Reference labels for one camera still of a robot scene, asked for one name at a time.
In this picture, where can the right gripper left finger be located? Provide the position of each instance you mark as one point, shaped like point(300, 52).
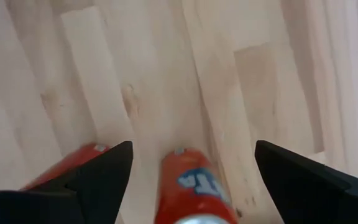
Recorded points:
point(73, 202)

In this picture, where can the red Fanta strawberry can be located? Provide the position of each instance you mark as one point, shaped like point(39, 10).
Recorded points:
point(185, 193)
point(70, 163)

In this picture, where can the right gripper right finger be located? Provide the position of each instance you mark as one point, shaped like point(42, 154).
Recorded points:
point(306, 199)

